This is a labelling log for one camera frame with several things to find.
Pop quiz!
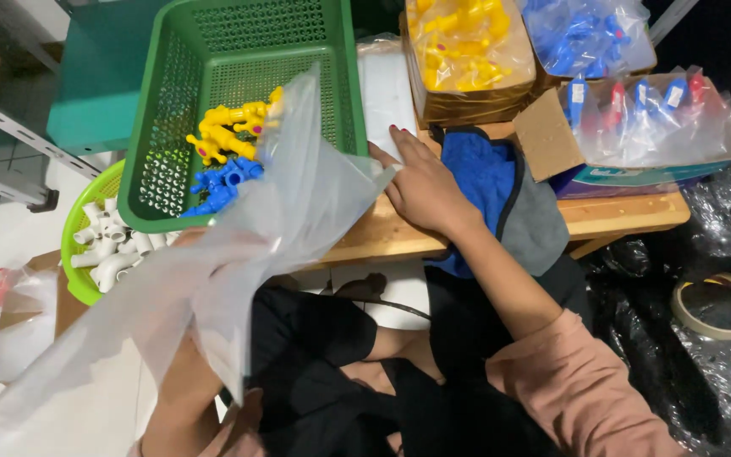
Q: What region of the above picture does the person's right hand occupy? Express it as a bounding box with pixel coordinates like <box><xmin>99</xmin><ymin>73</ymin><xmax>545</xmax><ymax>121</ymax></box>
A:
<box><xmin>368</xmin><ymin>125</ymin><xmax>484</xmax><ymax>240</ymax></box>

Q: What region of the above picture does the person's left hand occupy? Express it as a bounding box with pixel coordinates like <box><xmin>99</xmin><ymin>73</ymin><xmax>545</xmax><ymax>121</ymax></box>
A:
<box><xmin>172</xmin><ymin>226</ymin><xmax>214</xmax><ymax>250</ymax></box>

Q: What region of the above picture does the large clear plastic bag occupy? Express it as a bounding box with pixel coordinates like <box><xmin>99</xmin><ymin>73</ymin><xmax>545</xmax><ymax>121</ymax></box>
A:
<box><xmin>0</xmin><ymin>63</ymin><xmax>398</xmax><ymax>457</ymax></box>

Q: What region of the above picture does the blue and grey cloth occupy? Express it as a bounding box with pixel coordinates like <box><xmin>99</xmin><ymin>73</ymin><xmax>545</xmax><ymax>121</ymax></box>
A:
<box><xmin>424</xmin><ymin>125</ymin><xmax>571</xmax><ymax>281</ymax></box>

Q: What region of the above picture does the heap of blue plastic fittings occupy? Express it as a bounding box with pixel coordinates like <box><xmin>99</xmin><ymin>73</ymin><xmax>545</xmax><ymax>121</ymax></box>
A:
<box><xmin>179</xmin><ymin>157</ymin><xmax>265</xmax><ymax>218</ymax></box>

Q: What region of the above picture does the pile of white pipe fittings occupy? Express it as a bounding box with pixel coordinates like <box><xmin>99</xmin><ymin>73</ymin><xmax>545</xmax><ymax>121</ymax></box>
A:
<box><xmin>71</xmin><ymin>197</ymin><xmax>184</xmax><ymax>295</ymax></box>

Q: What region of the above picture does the cardboard box under yellow fittings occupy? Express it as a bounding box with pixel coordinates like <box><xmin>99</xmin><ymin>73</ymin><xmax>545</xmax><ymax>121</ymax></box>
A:
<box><xmin>400</xmin><ymin>11</ymin><xmax>538</xmax><ymax>129</ymax></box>

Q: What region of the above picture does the stack of clear plastic bags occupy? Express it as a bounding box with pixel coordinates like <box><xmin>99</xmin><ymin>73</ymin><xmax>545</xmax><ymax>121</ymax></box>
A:
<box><xmin>357</xmin><ymin>34</ymin><xmax>419</xmax><ymax>163</ymax></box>

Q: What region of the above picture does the lime green round basket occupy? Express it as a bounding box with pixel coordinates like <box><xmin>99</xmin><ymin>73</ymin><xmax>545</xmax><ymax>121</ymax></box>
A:
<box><xmin>61</xmin><ymin>159</ymin><xmax>127</xmax><ymax>307</ymax></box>

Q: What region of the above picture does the heap of yellow plastic fittings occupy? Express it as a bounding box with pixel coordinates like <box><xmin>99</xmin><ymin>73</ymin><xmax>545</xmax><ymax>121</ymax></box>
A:
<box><xmin>186</xmin><ymin>86</ymin><xmax>284</xmax><ymax>166</ymax></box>

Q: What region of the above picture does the open brown cardboard box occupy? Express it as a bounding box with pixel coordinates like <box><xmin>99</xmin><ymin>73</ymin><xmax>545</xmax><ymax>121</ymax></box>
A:
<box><xmin>513</xmin><ymin>75</ymin><xmax>731</xmax><ymax>185</ymax></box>

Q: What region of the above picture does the bag of yellow plastic fittings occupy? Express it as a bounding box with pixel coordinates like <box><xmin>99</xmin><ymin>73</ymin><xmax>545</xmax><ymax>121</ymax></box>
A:
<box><xmin>404</xmin><ymin>0</ymin><xmax>537</xmax><ymax>94</ymax></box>

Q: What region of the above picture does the cardboard box with white bag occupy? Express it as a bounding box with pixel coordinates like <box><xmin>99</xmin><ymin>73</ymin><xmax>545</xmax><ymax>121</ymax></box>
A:
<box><xmin>0</xmin><ymin>249</ymin><xmax>90</xmax><ymax>384</ymax></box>

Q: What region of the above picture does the green rectangular plastic basket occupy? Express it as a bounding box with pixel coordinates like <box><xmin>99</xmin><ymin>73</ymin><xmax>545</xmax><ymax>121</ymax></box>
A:
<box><xmin>118</xmin><ymin>0</ymin><xmax>368</xmax><ymax>234</ymax></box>

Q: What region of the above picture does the teal cabinet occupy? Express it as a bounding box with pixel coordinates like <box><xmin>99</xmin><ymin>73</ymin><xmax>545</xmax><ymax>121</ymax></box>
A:
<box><xmin>46</xmin><ymin>0</ymin><xmax>171</xmax><ymax>157</ymax></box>

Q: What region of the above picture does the low wooden table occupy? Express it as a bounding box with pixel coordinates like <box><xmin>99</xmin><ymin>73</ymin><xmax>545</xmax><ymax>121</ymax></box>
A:
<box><xmin>315</xmin><ymin>121</ymin><xmax>692</xmax><ymax>269</ymax></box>

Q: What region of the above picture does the teal and purple carton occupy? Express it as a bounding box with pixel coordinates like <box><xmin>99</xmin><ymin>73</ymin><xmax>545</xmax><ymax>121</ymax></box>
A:
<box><xmin>550</xmin><ymin>159</ymin><xmax>731</xmax><ymax>200</ymax></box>

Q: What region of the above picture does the grey slotted metal rack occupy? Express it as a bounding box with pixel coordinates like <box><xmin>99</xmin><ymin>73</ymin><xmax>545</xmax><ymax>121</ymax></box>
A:
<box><xmin>0</xmin><ymin>0</ymin><xmax>104</xmax><ymax>214</ymax></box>

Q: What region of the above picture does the bag of blue plastic fittings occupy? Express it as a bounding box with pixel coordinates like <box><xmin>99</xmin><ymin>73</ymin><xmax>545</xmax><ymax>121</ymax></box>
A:
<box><xmin>517</xmin><ymin>0</ymin><xmax>659</xmax><ymax>80</ymax></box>

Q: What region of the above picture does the bag of blue red valves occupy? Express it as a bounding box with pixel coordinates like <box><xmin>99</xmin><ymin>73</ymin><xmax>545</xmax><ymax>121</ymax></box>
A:
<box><xmin>561</xmin><ymin>65</ymin><xmax>731</xmax><ymax>170</ymax></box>

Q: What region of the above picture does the masking tape roll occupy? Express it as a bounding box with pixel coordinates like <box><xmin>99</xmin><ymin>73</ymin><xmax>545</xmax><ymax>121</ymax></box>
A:
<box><xmin>671</xmin><ymin>272</ymin><xmax>731</xmax><ymax>341</ymax></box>

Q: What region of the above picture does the black bubble wrap sheet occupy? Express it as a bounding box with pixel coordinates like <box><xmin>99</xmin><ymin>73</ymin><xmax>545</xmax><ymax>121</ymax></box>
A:
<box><xmin>583</xmin><ymin>155</ymin><xmax>731</xmax><ymax>457</ymax></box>

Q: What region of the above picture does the black cable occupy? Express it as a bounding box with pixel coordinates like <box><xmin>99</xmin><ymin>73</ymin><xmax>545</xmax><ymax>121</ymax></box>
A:
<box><xmin>333</xmin><ymin>295</ymin><xmax>434</xmax><ymax>320</ymax></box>

